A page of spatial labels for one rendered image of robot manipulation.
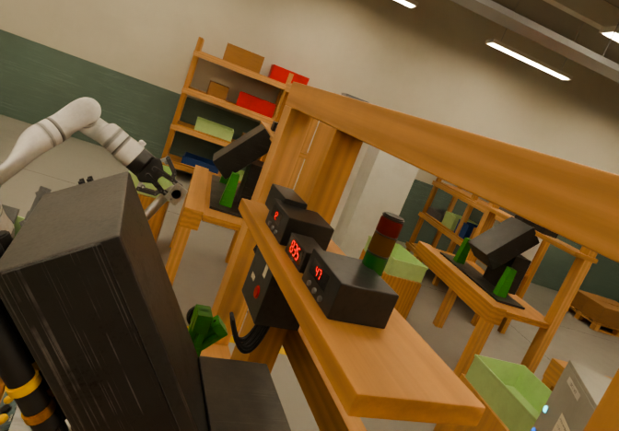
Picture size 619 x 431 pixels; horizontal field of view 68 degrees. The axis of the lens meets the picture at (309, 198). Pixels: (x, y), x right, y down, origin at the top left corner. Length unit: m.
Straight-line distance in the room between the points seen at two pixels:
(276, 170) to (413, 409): 1.11
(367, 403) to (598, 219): 0.39
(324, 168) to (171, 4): 7.06
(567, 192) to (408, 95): 8.14
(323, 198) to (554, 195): 0.75
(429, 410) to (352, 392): 0.14
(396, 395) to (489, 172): 0.36
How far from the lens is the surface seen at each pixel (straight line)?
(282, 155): 1.68
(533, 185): 0.69
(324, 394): 1.21
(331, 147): 1.26
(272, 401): 1.14
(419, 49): 8.81
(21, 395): 0.83
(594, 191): 0.64
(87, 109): 1.35
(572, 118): 10.58
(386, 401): 0.74
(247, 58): 7.57
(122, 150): 1.36
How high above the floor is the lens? 1.89
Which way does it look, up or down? 11 degrees down
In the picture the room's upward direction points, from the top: 21 degrees clockwise
